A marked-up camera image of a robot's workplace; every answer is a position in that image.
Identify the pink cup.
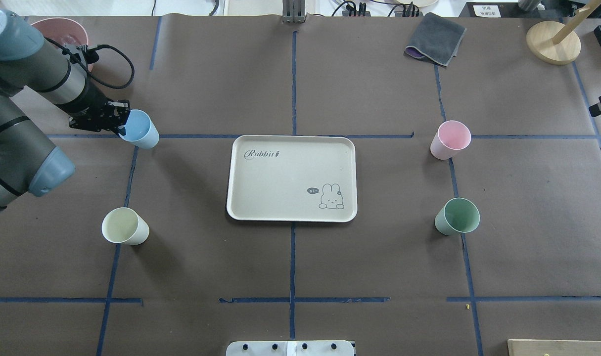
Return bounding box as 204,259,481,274
430,120,472,160

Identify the cream rabbit tray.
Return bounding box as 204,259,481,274
226,135,358,223

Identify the grey folded cloth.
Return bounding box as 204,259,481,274
404,13,467,67

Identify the cream cup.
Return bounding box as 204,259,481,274
101,207,150,245

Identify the pink bowl with ice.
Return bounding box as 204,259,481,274
31,17,90,50

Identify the mint green cup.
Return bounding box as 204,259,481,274
434,197,481,236

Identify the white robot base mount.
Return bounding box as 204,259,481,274
226,340,356,356

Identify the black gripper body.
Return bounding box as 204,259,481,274
69,99,131,133

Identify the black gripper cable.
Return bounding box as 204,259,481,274
46,37,135,90

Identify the light blue cup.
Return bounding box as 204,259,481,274
118,110,160,149

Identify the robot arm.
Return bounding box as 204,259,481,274
0,9,131,213

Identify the wooden mug tree stand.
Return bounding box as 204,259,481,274
526,0,601,65

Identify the wooden cutting board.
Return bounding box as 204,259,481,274
508,339,601,356

